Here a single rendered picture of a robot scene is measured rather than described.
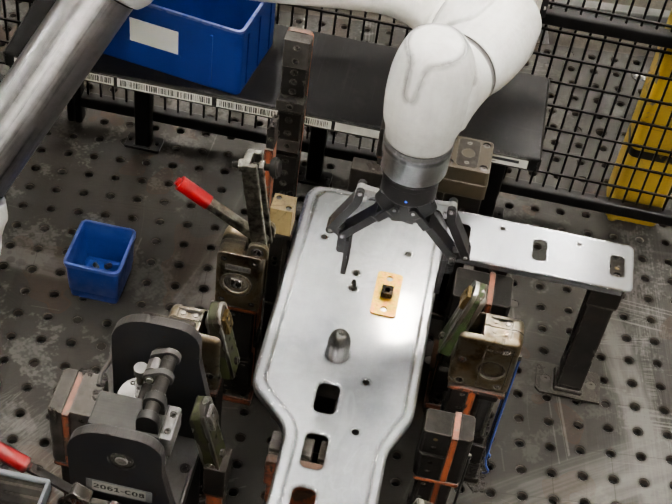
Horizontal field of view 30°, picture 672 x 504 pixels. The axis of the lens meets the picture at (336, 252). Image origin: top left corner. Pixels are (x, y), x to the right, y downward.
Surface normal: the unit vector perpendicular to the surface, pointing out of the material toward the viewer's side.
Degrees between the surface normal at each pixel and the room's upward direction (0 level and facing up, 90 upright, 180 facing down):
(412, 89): 81
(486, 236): 0
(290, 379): 0
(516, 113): 0
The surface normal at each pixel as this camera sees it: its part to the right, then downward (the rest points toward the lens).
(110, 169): 0.11, -0.68
